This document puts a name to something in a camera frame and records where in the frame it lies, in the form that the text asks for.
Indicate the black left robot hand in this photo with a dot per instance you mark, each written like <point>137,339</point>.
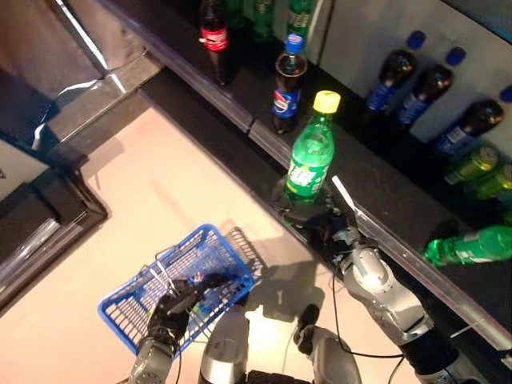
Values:
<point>170,316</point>

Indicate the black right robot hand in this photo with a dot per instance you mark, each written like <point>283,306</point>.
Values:
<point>328,226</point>

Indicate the blue plastic shopping basket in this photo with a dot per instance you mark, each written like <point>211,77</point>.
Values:
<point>224,256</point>

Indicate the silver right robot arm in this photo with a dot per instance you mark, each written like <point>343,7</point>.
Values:
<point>380,280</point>

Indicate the white plastic strip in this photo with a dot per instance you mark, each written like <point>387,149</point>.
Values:
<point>344,194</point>

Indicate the silver left robot leg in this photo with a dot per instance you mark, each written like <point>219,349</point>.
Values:
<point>224,348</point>

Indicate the silver robot leg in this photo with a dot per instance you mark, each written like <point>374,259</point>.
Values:
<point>224,348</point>
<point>336,356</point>

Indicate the black shelf base plinth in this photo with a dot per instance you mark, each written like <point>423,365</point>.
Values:
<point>224,148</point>

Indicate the silver right robot leg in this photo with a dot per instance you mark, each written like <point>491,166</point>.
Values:
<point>336,356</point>

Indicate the black low shelf unit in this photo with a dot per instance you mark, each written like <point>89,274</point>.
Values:
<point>52,224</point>

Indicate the dark grey floor plinth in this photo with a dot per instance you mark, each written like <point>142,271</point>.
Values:
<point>80,120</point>

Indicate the Coca-Cola bottle red label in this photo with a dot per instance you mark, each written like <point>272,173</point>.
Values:
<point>216,38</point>

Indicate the dark metal frame post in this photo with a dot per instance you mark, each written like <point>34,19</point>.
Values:
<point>81,34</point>

